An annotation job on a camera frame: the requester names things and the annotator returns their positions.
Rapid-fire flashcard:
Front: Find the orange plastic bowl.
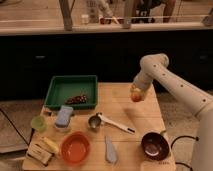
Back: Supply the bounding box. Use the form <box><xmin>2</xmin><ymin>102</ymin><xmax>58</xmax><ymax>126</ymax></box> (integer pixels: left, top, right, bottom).
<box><xmin>60</xmin><ymin>131</ymin><xmax>90</xmax><ymax>166</ymax></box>

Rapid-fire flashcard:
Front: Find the metal measuring cup white handle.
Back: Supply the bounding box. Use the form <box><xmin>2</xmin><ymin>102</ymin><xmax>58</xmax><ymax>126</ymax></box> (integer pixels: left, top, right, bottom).
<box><xmin>88</xmin><ymin>113</ymin><xmax>135</xmax><ymax>134</ymax></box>

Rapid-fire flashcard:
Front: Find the dark grape bunch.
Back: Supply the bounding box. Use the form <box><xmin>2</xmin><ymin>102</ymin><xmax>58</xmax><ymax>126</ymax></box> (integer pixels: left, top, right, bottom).
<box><xmin>65</xmin><ymin>95</ymin><xmax>87</xmax><ymax>105</ymax></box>

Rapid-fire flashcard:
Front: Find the black cable left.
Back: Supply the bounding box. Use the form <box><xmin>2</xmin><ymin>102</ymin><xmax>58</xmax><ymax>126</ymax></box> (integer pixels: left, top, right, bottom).
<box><xmin>0</xmin><ymin>108</ymin><xmax>34</xmax><ymax>146</ymax></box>

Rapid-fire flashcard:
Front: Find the yellow banana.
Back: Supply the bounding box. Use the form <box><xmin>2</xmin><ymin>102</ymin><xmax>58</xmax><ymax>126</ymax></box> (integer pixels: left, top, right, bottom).
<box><xmin>42</xmin><ymin>137</ymin><xmax>59</xmax><ymax>154</ymax></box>

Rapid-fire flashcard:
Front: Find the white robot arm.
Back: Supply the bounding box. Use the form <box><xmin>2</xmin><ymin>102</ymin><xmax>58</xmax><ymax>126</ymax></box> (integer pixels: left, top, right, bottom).
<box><xmin>130</xmin><ymin>53</ymin><xmax>213</xmax><ymax>171</ymax></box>

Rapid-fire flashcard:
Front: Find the black cable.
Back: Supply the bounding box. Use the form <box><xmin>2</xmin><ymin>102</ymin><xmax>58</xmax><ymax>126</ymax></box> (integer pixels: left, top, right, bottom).
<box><xmin>0</xmin><ymin>108</ymin><xmax>34</xmax><ymax>146</ymax></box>
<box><xmin>170</xmin><ymin>134</ymin><xmax>200</xmax><ymax>171</ymax></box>

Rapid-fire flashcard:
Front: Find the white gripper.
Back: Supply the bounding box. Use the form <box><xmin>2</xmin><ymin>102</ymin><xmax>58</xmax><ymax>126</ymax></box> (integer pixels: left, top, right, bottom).
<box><xmin>130</xmin><ymin>72</ymin><xmax>153</xmax><ymax>99</ymax></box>

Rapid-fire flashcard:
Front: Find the black cable right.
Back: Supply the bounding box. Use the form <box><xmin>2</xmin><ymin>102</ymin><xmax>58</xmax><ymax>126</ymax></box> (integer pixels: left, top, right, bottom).
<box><xmin>170</xmin><ymin>134</ymin><xmax>200</xmax><ymax>171</ymax></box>

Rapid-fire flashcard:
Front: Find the green plastic cup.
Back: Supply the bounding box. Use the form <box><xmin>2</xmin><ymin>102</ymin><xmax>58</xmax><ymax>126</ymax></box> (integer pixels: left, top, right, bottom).
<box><xmin>31</xmin><ymin>116</ymin><xmax>46</xmax><ymax>132</ymax></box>

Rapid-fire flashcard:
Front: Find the dark purple bowl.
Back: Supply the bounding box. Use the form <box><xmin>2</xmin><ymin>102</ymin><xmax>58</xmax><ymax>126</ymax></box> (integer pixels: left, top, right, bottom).
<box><xmin>141</xmin><ymin>132</ymin><xmax>170</xmax><ymax>161</ymax></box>

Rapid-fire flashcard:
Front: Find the red yellow apple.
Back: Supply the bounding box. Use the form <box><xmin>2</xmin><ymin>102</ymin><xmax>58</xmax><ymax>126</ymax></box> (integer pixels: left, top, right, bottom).
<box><xmin>130</xmin><ymin>92</ymin><xmax>142</xmax><ymax>102</ymax></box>

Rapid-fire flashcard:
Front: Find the grey blue spatula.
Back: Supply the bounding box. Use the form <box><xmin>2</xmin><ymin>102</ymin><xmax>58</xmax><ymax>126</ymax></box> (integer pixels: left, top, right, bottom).
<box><xmin>105</xmin><ymin>136</ymin><xmax>118</xmax><ymax>164</ymax></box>

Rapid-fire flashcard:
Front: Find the green plastic tray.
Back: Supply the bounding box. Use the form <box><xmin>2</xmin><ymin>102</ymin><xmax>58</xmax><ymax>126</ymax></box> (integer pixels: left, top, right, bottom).
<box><xmin>44</xmin><ymin>75</ymin><xmax>98</xmax><ymax>110</ymax></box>

